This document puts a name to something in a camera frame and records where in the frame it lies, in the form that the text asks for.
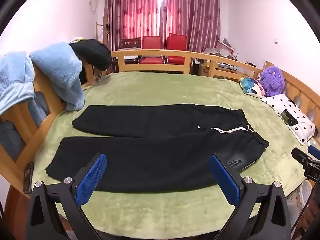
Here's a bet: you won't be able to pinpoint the dark wooden chair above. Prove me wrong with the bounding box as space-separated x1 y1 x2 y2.
119 37 142 51

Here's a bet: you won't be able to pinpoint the white star print sheet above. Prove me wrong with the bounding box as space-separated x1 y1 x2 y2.
286 180 313 222

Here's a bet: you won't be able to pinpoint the white floral pillow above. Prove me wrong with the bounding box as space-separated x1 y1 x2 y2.
260 94 317 146

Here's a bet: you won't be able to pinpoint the black remote on pillow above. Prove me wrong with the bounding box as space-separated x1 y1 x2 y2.
281 110 299 127

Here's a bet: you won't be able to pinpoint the light blue fleece blanket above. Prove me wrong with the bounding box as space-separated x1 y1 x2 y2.
29 42 86 111

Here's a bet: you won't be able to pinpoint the green fleece bed blanket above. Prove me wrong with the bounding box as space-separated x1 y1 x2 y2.
31 71 313 239

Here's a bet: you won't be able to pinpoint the person's right forearm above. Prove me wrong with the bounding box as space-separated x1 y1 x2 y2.
301 199 318 230

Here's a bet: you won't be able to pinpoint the black cable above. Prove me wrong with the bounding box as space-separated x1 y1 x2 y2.
291 180 320 237

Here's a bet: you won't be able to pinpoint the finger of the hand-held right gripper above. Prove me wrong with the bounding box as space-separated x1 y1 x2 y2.
291 148 313 166
308 145 320 161

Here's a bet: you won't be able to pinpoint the black garment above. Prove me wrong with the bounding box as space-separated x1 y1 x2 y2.
69 39 112 71

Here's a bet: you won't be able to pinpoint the red chair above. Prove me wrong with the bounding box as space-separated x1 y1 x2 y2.
165 33 188 66
139 36 165 65

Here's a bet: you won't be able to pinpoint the light blue fleece robe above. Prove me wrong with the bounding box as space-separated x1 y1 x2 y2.
0 51 35 114

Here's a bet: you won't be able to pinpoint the purple plush toy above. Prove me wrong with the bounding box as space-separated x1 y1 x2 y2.
260 66 285 97

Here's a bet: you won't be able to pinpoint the wooden bed frame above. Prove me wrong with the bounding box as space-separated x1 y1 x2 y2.
0 49 320 238

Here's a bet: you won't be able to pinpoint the cardboard box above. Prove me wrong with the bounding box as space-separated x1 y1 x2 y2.
198 63 211 77

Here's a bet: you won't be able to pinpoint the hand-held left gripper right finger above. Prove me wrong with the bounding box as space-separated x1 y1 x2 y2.
209 154 292 240

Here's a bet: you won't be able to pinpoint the pile of white plastic wrap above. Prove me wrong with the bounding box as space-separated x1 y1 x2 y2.
204 39 241 63

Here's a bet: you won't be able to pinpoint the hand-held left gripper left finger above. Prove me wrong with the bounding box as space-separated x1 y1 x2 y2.
26 153 108 240

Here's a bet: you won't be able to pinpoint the black pants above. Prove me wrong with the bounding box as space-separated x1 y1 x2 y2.
45 104 270 194

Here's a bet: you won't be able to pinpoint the red striped curtain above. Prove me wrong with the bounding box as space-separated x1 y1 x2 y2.
160 0 222 53
103 0 163 52

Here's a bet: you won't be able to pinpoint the dark remote control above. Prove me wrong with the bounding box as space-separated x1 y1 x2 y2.
23 162 35 194

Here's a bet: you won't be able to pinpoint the wooden rack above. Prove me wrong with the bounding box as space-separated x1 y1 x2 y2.
96 22 110 43

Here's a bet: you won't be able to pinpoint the geometric pattern pillow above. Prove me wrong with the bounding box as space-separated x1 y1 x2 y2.
239 77 267 98

